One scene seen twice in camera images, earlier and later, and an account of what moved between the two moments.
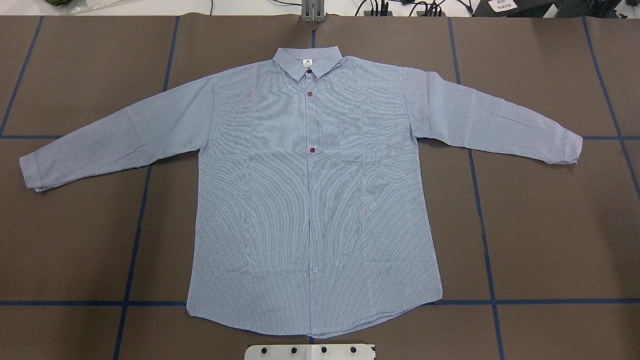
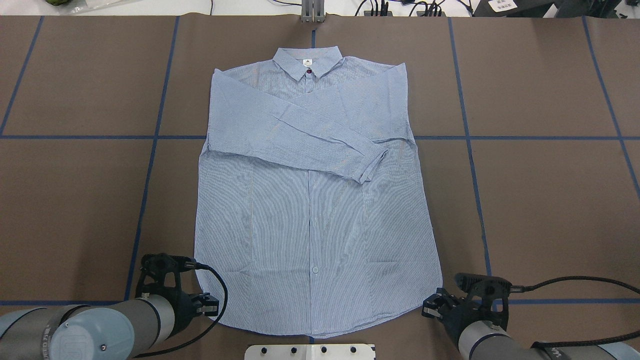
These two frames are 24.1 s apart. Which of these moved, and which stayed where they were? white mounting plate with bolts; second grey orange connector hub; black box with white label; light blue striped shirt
Moved: light blue striped shirt
Stayed: white mounting plate with bolts; second grey orange connector hub; black box with white label
